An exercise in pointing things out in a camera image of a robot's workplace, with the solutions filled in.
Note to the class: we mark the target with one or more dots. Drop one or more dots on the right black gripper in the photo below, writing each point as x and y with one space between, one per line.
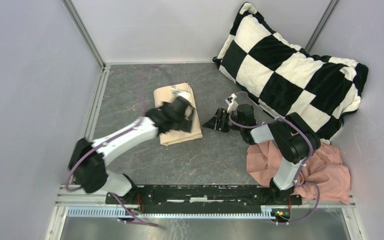
215 124

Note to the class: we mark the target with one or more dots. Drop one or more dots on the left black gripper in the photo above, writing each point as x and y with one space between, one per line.
185 125

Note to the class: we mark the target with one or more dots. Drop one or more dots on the beige cloth wrap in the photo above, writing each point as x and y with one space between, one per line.
168 93

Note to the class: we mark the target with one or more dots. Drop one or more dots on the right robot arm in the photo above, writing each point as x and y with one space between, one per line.
295 140

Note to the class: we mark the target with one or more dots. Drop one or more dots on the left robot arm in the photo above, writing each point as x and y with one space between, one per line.
89 160

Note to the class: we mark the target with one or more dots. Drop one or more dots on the black white checkered pillow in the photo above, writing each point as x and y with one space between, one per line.
282 78

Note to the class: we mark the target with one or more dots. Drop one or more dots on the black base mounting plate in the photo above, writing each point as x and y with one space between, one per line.
205 199

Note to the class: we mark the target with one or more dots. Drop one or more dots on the pink crumpled cloth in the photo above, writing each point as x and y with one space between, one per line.
325 168

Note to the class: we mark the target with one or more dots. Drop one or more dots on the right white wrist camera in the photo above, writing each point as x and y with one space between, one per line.
232 103

